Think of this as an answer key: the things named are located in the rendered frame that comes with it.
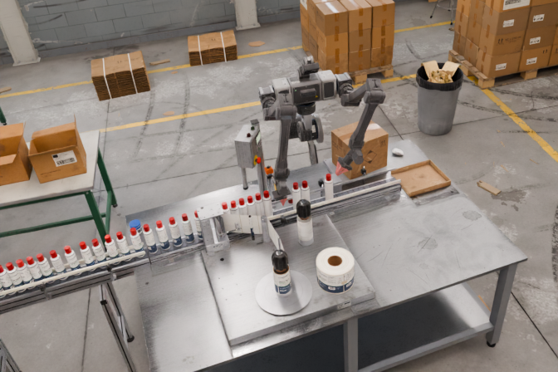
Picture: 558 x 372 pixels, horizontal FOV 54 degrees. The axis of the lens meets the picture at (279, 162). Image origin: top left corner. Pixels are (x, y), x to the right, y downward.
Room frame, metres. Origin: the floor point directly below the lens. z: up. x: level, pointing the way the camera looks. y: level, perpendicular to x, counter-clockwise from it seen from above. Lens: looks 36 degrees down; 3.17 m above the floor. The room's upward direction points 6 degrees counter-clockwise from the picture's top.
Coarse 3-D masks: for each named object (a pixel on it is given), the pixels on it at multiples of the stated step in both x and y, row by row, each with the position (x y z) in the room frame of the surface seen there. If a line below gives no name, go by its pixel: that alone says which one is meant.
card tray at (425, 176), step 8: (424, 160) 3.01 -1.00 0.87; (400, 168) 2.96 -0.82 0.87; (408, 168) 2.97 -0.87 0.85; (416, 168) 2.98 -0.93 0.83; (424, 168) 2.97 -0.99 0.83; (432, 168) 2.96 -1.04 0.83; (392, 176) 2.92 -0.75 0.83; (400, 176) 2.91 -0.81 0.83; (408, 176) 2.90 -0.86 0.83; (416, 176) 2.89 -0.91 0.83; (424, 176) 2.88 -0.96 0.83; (432, 176) 2.87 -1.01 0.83; (440, 176) 2.87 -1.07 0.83; (400, 184) 2.82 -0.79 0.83; (408, 184) 2.81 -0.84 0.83; (416, 184) 2.81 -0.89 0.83; (424, 184) 2.80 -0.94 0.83; (432, 184) 2.79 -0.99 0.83; (440, 184) 2.75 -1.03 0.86; (448, 184) 2.77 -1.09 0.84; (408, 192) 2.74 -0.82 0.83; (416, 192) 2.70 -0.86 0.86; (424, 192) 2.72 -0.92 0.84
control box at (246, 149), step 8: (248, 128) 2.70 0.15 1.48; (256, 128) 2.69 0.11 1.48; (240, 136) 2.62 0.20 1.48; (240, 144) 2.58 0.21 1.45; (248, 144) 2.56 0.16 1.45; (240, 152) 2.58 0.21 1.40; (248, 152) 2.56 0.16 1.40; (256, 152) 2.61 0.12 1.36; (240, 160) 2.58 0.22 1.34; (248, 160) 2.56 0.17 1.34; (248, 168) 2.57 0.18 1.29
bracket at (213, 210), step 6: (210, 204) 2.45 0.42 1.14; (216, 204) 2.44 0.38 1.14; (198, 210) 2.41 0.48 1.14; (204, 210) 2.40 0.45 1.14; (210, 210) 2.40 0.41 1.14; (216, 210) 2.39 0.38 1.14; (222, 210) 2.39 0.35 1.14; (198, 216) 2.36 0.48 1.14; (204, 216) 2.35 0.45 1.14; (210, 216) 2.35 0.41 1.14; (216, 216) 2.34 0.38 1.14
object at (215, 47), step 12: (192, 36) 7.21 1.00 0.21; (204, 36) 7.17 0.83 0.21; (216, 36) 7.14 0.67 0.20; (228, 36) 7.10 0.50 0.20; (192, 48) 6.81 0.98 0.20; (204, 48) 6.77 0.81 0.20; (216, 48) 6.73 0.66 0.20; (228, 48) 6.75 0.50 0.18; (192, 60) 6.71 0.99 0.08; (204, 60) 6.73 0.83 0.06; (216, 60) 6.74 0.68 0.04; (228, 60) 6.75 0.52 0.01
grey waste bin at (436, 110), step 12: (420, 96) 4.64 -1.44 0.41; (432, 96) 4.53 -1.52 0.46; (444, 96) 4.50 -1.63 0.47; (456, 96) 4.55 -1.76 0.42; (420, 108) 4.64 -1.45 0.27; (432, 108) 4.54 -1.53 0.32; (444, 108) 4.51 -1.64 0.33; (420, 120) 4.65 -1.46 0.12; (432, 120) 4.54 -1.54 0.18; (444, 120) 4.52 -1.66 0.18; (432, 132) 4.54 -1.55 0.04; (444, 132) 4.54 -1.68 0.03
